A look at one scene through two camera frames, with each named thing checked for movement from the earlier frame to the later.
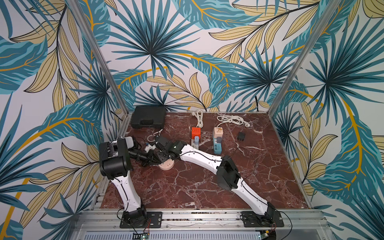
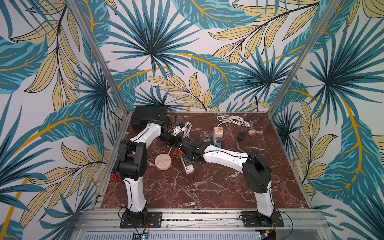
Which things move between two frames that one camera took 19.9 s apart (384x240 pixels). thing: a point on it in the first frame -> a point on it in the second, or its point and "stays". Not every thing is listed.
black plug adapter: x=241 y=136 stays
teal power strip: x=217 y=147 stays
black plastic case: x=147 y=117 stays
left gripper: x=150 y=157 -> x=178 y=138
